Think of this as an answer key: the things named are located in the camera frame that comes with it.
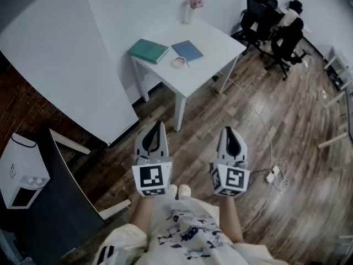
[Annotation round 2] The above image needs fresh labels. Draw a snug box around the white power strip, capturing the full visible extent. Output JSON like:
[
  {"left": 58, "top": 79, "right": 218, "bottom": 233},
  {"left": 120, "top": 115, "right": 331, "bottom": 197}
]
[{"left": 265, "top": 165, "right": 281, "bottom": 184}]

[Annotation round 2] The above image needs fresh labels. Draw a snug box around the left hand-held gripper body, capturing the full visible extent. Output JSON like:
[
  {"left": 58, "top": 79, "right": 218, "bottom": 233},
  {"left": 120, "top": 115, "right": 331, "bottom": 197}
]
[{"left": 131, "top": 153, "right": 173, "bottom": 198}]

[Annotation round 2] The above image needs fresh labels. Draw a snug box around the person's right forearm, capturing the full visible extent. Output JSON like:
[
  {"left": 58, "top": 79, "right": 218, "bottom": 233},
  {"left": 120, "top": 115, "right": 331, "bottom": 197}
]
[{"left": 219, "top": 197, "right": 245, "bottom": 244}]

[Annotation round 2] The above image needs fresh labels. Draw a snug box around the white printed shirt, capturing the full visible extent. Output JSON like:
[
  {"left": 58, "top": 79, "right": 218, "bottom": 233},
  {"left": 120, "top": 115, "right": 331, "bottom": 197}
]
[{"left": 95, "top": 196, "right": 292, "bottom": 265}]

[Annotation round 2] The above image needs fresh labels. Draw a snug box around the green book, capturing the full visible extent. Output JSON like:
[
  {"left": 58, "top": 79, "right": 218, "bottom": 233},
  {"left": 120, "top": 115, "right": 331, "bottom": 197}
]
[{"left": 127, "top": 38, "right": 169, "bottom": 65}]

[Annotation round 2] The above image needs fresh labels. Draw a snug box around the blue notebook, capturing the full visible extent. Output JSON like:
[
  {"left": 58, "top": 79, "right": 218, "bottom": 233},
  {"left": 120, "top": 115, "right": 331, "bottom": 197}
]
[{"left": 171, "top": 40, "right": 205, "bottom": 68}]

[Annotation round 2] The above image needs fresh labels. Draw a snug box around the black cabinet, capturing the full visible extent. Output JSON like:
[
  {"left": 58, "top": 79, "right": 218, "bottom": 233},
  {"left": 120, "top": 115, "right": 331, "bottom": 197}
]
[{"left": 0, "top": 123, "right": 105, "bottom": 261}]

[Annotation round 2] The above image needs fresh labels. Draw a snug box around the white desk frame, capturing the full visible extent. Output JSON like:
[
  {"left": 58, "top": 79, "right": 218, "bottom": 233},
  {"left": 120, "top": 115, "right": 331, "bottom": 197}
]
[{"left": 317, "top": 45, "right": 353, "bottom": 150}]

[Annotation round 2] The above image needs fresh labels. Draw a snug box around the person's left forearm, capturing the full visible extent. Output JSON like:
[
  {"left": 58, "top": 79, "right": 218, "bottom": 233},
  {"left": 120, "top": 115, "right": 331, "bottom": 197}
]
[{"left": 131, "top": 195, "right": 156, "bottom": 233}]

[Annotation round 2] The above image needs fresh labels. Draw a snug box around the white partition panel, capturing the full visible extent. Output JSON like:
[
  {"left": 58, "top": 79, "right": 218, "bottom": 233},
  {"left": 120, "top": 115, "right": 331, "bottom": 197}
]
[{"left": 0, "top": 0, "right": 140, "bottom": 149}]

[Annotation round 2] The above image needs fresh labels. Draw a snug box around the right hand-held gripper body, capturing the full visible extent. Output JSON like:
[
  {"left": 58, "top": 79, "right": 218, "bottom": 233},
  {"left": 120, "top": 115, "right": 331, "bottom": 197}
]
[{"left": 208, "top": 158, "right": 251, "bottom": 199}]

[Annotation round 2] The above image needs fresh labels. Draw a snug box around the light wooden board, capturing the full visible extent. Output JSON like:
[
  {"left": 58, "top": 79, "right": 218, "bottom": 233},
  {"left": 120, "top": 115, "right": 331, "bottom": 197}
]
[
  {"left": 49, "top": 128, "right": 92, "bottom": 156},
  {"left": 97, "top": 199, "right": 131, "bottom": 221}
]

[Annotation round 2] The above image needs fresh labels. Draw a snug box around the long white cable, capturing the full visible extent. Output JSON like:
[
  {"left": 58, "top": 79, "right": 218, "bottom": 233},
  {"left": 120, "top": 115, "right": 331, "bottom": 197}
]
[{"left": 225, "top": 77, "right": 274, "bottom": 172}]

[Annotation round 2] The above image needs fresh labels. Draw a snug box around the white vase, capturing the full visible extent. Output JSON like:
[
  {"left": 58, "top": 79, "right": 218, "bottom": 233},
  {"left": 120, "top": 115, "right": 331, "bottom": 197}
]
[{"left": 184, "top": 4, "right": 196, "bottom": 25}]

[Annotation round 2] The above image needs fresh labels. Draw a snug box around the white square table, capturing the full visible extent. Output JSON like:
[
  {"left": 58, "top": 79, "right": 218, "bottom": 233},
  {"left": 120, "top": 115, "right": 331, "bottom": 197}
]
[{"left": 127, "top": 18, "right": 247, "bottom": 133}]

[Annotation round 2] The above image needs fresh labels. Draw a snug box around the white water dispenser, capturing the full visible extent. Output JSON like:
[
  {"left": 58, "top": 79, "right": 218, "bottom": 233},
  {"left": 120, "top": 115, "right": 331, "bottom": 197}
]
[{"left": 0, "top": 132, "right": 51, "bottom": 210}]

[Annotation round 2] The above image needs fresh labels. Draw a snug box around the person's right white shoe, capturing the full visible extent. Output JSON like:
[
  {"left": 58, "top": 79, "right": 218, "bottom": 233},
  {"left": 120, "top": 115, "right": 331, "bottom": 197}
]
[{"left": 178, "top": 184, "right": 192, "bottom": 200}]

